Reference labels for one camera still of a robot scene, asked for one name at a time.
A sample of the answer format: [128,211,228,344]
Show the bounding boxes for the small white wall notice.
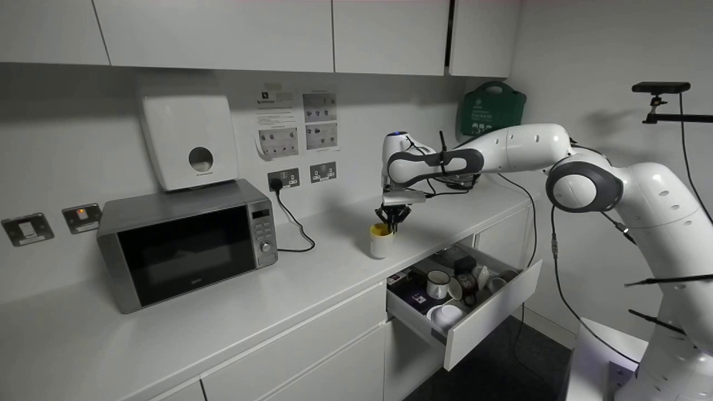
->
[253,87,299,112]

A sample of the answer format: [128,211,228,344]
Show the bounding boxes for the plain white mug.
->
[471,260,495,294]

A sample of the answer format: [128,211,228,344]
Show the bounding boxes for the white open drawer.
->
[383,237,546,373]

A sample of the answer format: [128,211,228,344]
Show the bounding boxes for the white paper towel dispenser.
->
[138,90,241,194]

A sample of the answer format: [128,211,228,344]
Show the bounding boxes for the white base cabinet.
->
[142,186,547,401]

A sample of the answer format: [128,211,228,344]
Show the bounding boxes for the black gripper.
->
[373,201,412,235]

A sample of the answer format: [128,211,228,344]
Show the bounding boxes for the green first aid bag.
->
[453,77,528,144]

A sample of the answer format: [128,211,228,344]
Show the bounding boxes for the steel wall switch plate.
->
[59,201,105,235]
[0,209,57,250]

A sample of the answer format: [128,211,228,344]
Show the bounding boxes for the white robot base platform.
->
[566,317,651,401]

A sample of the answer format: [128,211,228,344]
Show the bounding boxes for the white fused switch plate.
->
[302,119,340,151]
[256,124,301,162]

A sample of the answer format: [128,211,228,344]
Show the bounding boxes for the dark double wall socket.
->
[308,158,339,184]
[264,164,302,194]

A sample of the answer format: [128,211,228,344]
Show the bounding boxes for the black stereo camera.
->
[631,77,693,98]

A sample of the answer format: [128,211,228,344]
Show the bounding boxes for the black microwave power cable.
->
[266,176,319,256]

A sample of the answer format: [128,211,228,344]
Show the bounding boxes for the white enamel mug dark rim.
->
[423,268,462,303]

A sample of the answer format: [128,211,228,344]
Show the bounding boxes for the white mug yellow inside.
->
[364,221,398,262]

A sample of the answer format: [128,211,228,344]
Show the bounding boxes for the dark printed box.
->
[386,268,432,309]

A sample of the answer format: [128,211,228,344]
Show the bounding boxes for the silver microwave oven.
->
[94,176,280,317]

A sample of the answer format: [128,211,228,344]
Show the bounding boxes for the white bowl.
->
[427,301,468,334]

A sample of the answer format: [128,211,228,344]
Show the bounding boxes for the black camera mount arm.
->
[642,90,713,126]

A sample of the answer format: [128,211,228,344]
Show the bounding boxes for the dark translucent bag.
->
[442,250,481,275]

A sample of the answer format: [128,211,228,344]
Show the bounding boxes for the white wall cabinet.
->
[0,0,524,80]

